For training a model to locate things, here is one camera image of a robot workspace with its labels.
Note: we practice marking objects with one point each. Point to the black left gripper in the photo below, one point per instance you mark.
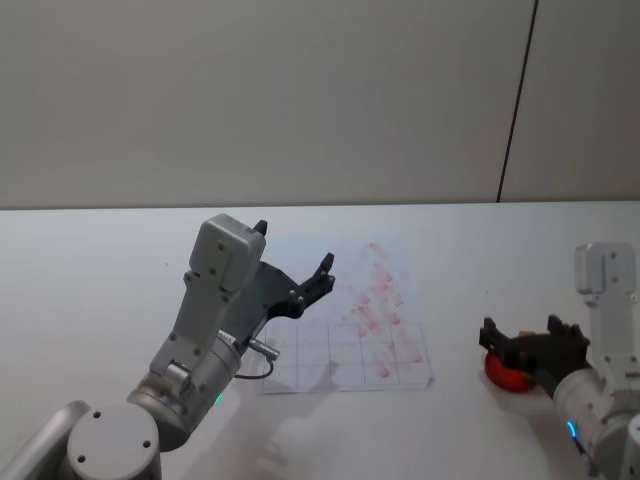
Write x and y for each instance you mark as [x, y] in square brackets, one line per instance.
[265, 295]

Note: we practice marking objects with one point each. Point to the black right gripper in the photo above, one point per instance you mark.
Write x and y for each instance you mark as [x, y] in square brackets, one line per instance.
[550, 357]

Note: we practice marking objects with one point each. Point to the red round stamp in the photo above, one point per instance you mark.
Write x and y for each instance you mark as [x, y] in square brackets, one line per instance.
[510, 377]

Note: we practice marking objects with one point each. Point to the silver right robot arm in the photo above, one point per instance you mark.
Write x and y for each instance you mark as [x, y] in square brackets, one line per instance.
[610, 300]

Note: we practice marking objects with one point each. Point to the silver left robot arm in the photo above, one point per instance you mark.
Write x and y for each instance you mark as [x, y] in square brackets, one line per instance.
[210, 300]

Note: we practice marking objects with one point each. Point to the white paper sheet, red marks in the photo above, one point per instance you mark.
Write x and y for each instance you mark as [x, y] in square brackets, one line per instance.
[350, 350]

